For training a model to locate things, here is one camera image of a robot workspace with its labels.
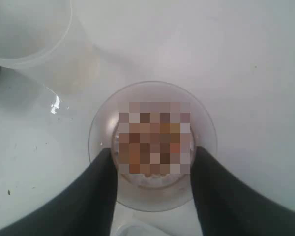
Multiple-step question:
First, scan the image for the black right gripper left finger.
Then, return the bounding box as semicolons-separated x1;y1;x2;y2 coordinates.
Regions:
0;148;118;236

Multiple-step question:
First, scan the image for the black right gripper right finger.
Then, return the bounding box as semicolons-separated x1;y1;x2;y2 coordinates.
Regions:
190;146;295;236

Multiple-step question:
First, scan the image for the clear domed shaker lid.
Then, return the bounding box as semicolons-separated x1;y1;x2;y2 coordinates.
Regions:
116;222;166;236

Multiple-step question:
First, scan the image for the clear plastic shaker tumbler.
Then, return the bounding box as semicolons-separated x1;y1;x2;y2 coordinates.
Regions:
88;81;217;212

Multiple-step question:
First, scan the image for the frosted plastic jar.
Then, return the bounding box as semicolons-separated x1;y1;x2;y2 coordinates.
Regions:
0;0;98;95

